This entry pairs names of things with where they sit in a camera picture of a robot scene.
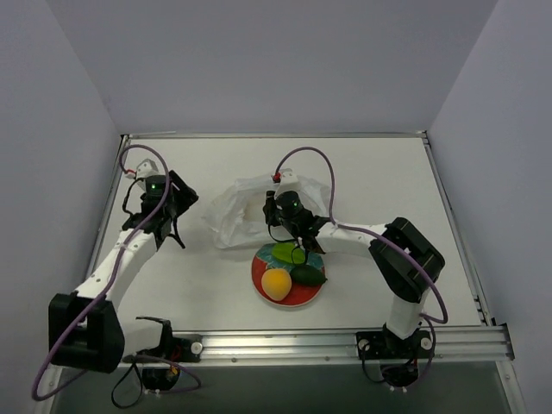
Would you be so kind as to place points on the red and teal plate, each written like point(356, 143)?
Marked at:
point(299, 294)

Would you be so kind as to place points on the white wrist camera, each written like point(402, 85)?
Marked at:
point(285, 180)
point(145, 169)

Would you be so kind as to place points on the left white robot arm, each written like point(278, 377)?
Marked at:
point(84, 330)

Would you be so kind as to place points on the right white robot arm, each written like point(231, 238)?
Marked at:
point(408, 262)

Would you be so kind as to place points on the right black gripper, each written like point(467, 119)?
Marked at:
point(271, 208)

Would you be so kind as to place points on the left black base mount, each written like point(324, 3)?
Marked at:
point(156, 360)

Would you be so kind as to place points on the white translucent plastic bag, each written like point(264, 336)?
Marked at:
point(235, 217)

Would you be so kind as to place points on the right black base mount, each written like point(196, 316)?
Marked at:
point(397, 363)

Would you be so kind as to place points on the yellow-green fake fruit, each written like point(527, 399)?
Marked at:
point(289, 252)

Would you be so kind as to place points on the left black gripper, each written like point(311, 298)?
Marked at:
point(182, 195)

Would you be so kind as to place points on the dark green fake avocado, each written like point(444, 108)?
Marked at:
point(307, 275)

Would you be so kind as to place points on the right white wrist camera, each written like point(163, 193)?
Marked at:
point(285, 180)

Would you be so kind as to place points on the orange fake fruit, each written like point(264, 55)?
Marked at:
point(276, 283)

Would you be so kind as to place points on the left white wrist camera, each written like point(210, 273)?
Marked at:
point(145, 169)

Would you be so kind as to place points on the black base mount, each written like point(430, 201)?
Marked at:
point(156, 360)
point(397, 363)

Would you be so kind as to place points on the aluminium front rail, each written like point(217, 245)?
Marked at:
point(336, 346)

